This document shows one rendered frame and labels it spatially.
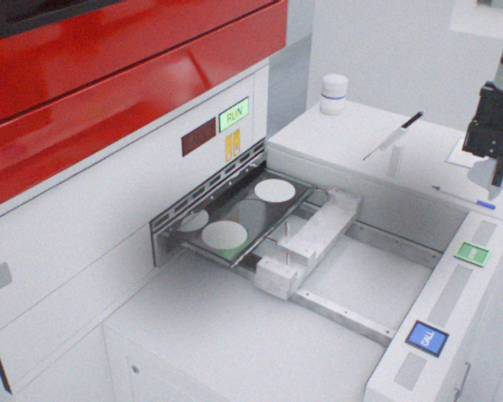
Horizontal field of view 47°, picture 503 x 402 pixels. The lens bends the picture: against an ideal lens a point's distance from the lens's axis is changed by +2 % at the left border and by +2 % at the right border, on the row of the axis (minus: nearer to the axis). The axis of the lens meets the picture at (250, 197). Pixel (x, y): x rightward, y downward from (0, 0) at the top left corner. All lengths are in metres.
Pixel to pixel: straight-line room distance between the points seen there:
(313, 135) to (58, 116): 0.83
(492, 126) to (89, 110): 0.66
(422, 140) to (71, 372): 1.01
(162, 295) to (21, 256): 0.37
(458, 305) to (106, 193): 0.66
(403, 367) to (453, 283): 0.24
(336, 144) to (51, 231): 0.79
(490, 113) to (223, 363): 0.65
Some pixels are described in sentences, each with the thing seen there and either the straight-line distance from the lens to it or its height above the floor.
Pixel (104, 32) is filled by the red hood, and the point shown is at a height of 1.41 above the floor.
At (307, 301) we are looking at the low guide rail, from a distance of 1.20.
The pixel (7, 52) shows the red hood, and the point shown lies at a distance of 0.80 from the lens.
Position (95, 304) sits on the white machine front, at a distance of 1.17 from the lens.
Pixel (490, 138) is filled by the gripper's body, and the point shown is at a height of 1.23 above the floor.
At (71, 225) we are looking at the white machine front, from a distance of 1.03.
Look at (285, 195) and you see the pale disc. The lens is 1.39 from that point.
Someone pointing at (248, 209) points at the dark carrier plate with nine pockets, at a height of 0.90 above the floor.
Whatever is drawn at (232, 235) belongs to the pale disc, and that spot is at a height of 0.90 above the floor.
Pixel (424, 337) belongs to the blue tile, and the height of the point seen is 0.96.
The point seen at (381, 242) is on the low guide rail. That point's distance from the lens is 1.38.
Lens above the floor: 1.69
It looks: 35 degrees down
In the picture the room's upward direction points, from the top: 1 degrees clockwise
